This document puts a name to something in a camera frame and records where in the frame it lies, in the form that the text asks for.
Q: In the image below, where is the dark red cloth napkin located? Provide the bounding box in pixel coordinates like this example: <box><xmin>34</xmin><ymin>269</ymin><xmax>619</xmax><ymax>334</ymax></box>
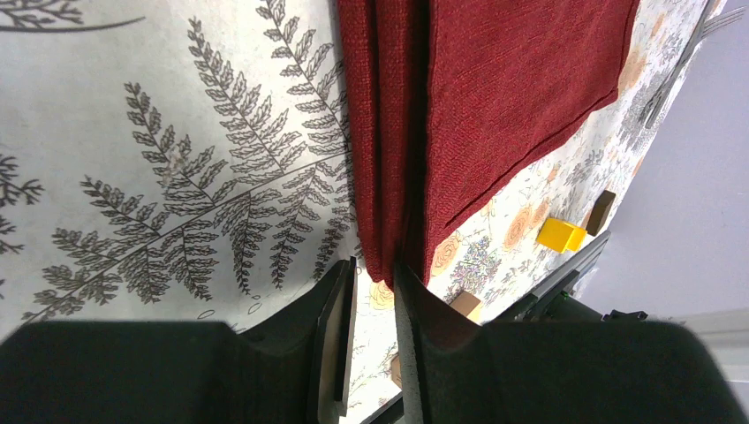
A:
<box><xmin>338</xmin><ymin>1</ymin><xmax>639</xmax><ymax>283</ymax></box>

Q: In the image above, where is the floral patterned table mat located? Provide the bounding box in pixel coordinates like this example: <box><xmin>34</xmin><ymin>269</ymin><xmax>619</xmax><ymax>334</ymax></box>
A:
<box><xmin>1</xmin><ymin>1</ymin><xmax>706</xmax><ymax>423</ymax></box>

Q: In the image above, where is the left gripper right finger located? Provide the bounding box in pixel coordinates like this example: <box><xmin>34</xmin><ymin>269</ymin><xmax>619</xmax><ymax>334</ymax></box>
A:
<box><xmin>393</xmin><ymin>266</ymin><xmax>747</xmax><ymax>423</ymax></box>

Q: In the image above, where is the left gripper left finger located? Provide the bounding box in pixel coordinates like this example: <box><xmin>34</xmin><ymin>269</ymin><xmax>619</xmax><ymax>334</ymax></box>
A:
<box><xmin>1</xmin><ymin>258</ymin><xmax>356</xmax><ymax>423</ymax></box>

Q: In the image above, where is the yellow block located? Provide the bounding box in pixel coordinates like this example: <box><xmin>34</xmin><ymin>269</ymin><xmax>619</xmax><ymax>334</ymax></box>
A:
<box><xmin>536</xmin><ymin>218</ymin><xmax>587</xmax><ymax>254</ymax></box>

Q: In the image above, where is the silver fork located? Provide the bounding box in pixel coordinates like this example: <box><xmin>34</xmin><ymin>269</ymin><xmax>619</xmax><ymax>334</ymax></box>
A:
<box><xmin>639</xmin><ymin>1</ymin><xmax>746</xmax><ymax>129</ymax></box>

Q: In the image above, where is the dark brown block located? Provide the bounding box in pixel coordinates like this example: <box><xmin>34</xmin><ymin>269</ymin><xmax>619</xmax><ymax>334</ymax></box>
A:
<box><xmin>586</xmin><ymin>190</ymin><xmax>616</xmax><ymax>237</ymax></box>

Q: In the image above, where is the light wooden block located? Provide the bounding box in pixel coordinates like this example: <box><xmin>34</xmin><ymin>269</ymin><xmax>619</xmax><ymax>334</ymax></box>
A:
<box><xmin>450</xmin><ymin>291</ymin><xmax>482</xmax><ymax>323</ymax></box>

